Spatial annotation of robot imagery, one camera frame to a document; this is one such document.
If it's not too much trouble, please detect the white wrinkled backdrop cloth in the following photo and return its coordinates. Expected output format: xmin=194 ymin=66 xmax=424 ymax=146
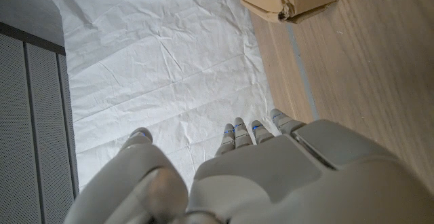
xmin=45 ymin=0 xmax=282 ymax=193

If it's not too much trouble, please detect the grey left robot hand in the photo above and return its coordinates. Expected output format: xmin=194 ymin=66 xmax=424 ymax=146
xmin=63 ymin=107 xmax=434 ymax=224

